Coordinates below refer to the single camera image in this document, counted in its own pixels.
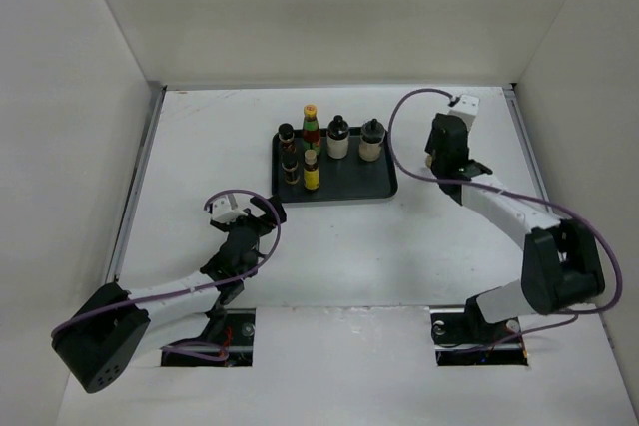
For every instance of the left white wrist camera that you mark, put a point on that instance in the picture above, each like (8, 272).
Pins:
(224, 209)

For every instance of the right aluminium table rail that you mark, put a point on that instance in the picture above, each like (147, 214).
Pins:
(528, 153)

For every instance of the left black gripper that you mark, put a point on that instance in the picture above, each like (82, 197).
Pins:
(263, 225)

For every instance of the black-capped spice jar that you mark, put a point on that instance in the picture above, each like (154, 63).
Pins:
(286, 136)
(290, 166)

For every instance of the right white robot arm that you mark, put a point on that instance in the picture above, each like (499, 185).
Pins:
(561, 265)

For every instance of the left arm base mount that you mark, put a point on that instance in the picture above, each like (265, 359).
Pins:
(227, 341)

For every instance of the clear grinder jar black lid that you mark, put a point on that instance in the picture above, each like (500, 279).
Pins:
(372, 134)

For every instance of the aluminium table rail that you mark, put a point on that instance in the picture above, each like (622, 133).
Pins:
(112, 268)
(528, 153)

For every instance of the red chili sauce bottle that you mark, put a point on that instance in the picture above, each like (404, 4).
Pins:
(311, 136)

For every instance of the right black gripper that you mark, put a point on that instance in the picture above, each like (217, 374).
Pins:
(429, 148)

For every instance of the black rectangular tray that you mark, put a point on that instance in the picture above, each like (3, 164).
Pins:
(347, 179)

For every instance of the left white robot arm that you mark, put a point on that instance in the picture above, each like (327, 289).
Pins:
(117, 324)

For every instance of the white shaker black cap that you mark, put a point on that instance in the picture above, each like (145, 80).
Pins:
(337, 137)

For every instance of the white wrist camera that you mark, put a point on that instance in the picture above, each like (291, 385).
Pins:
(224, 209)
(466, 108)

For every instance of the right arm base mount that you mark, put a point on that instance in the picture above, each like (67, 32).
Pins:
(461, 339)

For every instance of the left aluminium table rail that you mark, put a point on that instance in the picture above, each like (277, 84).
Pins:
(112, 268)

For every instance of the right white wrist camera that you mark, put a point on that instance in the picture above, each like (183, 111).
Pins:
(466, 108)

